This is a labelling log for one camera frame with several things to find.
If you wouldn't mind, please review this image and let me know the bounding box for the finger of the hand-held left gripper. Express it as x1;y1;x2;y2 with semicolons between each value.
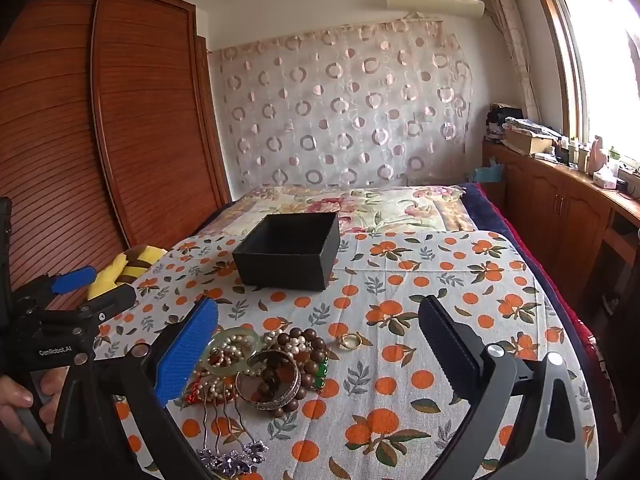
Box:
75;285;138;328
17;266;97;307

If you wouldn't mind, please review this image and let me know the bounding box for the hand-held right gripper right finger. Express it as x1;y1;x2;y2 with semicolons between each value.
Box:
417;295;601;480

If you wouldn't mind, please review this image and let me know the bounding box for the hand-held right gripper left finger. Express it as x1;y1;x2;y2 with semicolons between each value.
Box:
50;297;219;480

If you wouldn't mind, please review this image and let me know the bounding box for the red bead bracelet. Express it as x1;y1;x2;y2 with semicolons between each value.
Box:
181;369;212;405

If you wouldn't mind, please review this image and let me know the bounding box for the pale green jade bangle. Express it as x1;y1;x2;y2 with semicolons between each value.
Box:
206;326;264;377

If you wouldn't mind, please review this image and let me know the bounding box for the silver engraved bangle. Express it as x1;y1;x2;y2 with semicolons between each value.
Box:
234;349;304;409

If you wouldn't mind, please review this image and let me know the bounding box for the silver flower hair comb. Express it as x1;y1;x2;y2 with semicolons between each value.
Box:
194;389;271;477

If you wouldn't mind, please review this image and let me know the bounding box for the white pearl necklace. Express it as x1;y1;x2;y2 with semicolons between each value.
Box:
207;330;313;407

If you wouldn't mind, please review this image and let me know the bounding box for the green bead bracelet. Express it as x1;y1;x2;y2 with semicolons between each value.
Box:
311;356;329;392

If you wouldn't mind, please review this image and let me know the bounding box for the black box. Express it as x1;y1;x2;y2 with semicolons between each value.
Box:
232;212;342;292

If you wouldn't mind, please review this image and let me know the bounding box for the person's left hand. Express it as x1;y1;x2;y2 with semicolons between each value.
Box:
0;366;68;443

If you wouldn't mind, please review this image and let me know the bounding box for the yellow plush toy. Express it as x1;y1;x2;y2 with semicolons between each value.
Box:
86;244;169;302

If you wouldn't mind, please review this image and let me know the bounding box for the orange fruit print cloth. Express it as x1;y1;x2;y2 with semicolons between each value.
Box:
94;229;601;480

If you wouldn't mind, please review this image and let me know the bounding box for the dark blue blanket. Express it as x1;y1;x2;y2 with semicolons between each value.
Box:
461;181;558;306

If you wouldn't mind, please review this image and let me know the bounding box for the brown wooden wardrobe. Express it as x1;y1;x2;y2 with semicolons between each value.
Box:
0;0;234;313

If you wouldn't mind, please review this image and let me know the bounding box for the floral blanket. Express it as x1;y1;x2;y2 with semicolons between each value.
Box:
199;184;477;242

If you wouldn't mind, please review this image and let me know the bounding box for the wooden side cabinet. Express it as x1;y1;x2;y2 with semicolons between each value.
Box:
481;139;640;311

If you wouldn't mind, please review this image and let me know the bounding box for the teal plastic bag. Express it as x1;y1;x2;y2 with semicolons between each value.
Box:
472;157;508;185

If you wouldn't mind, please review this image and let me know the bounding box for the pile of clutter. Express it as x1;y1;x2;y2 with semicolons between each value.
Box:
484;103;563;157

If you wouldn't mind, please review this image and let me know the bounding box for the white tissue box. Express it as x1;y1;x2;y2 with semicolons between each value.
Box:
592;169;623;192

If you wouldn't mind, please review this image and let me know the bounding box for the pink bottle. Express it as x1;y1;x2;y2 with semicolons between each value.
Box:
586;135;608;175

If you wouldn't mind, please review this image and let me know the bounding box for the circle pattern sheer curtain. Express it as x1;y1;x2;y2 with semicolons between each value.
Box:
207;19;475;193

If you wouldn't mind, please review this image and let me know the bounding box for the patterned window curtain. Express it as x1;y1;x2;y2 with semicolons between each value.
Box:
481;0;542;122

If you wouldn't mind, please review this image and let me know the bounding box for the window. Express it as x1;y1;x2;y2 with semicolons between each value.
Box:
529;0;640;163

